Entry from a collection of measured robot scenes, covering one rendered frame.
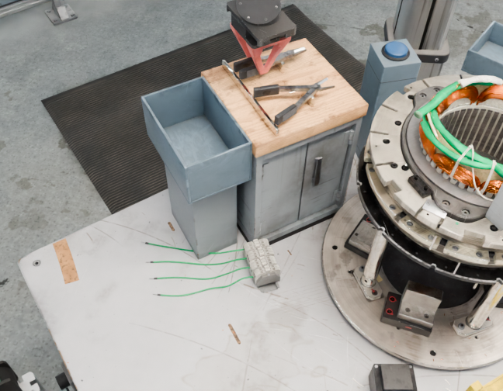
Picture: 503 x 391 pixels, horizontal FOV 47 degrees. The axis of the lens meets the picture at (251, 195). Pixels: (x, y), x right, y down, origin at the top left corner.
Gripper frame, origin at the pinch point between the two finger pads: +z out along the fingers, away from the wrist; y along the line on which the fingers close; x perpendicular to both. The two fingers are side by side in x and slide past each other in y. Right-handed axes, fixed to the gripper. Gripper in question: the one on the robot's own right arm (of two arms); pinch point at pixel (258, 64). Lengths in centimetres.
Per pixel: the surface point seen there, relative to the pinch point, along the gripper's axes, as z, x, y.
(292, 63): 2.3, 6.4, 0.0
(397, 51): 4.3, 25.7, 3.9
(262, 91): -0.2, -2.9, 6.2
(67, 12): 109, 6, -191
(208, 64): 109, 48, -124
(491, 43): 6.2, 44.5, 8.5
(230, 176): 7.8, -12.0, 12.7
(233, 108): 2.3, -7.4, 5.1
